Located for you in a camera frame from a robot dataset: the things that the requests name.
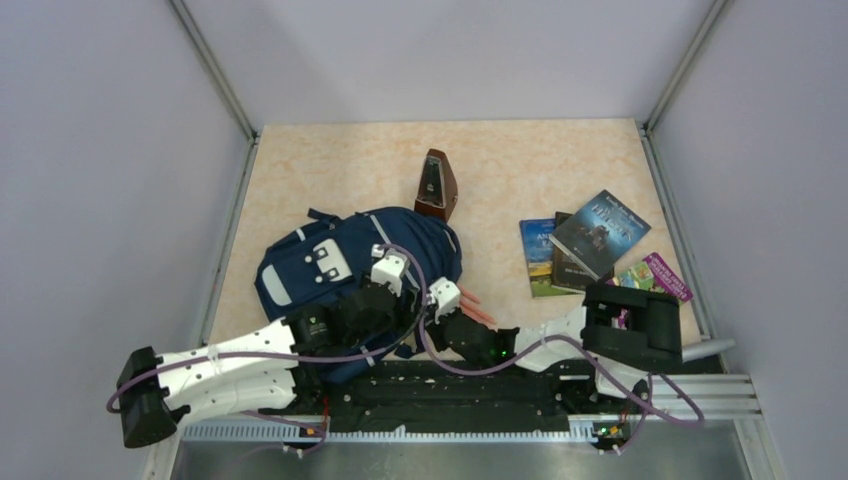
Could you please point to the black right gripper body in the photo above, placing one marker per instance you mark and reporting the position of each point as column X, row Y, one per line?
column 441, row 341

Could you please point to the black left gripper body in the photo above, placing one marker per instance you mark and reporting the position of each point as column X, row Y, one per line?
column 388, row 324

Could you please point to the navy blue student backpack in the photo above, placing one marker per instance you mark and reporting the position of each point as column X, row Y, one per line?
column 332, row 256

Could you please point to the dark blue fantasy book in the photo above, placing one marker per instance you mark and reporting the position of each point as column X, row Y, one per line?
column 599, row 234

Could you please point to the purple colourful children's book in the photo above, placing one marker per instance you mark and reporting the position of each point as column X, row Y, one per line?
column 653, row 274

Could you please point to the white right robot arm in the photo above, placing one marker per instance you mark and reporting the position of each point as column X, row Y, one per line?
column 626, row 335

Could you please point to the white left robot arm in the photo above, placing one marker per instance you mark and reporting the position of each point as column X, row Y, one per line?
column 288, row 364

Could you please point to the pink pen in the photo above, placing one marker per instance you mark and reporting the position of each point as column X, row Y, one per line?
column 480, row 312
column 468, row 297

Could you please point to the dark brown book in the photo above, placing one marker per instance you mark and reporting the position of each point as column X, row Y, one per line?
column 568, row 275

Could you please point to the blue green landscape book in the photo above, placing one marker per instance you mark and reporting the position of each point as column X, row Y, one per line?
column 538, row 255

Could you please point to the brown wooden metronome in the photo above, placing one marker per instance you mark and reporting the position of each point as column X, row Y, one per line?
column 437, row 193

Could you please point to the grey metal tube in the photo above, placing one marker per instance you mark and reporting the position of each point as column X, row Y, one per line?
column 706, row 348

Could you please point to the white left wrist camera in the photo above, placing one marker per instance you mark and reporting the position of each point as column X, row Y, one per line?
column 388, row 269

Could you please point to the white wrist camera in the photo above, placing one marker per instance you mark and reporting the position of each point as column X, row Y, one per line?
column 388, row 269
column 445, row 296

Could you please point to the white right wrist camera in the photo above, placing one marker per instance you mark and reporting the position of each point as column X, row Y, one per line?
column 445, row 296

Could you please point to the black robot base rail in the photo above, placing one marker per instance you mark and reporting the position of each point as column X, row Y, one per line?
column 423, row 398

